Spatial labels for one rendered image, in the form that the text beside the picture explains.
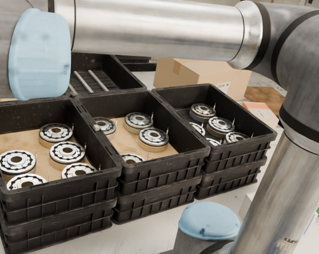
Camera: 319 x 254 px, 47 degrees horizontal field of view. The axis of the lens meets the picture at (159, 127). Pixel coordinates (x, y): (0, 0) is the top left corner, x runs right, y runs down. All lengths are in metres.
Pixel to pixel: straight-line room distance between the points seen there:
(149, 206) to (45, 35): 0.89
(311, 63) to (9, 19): 0.33
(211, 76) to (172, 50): 1.30
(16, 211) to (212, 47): 0.63
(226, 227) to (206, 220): 0.04
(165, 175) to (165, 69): 0.88
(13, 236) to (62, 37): 0.75
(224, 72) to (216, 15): 1.33
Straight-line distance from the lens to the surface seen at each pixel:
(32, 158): 1.10
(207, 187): 1.25
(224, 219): 0.75
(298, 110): 0.48
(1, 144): 1.21
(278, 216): 0.55
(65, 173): 1.05
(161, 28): 0.46
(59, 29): 0.32
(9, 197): 0.90
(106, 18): 0.44
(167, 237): 1.14
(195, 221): 0.73
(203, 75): 1.72
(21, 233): 1.01
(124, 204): 1.07
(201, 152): 1.11
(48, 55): 0.31
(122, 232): 1.13
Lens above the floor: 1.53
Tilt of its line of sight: 31 degrees down
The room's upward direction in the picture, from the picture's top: 12 degrees clockwise
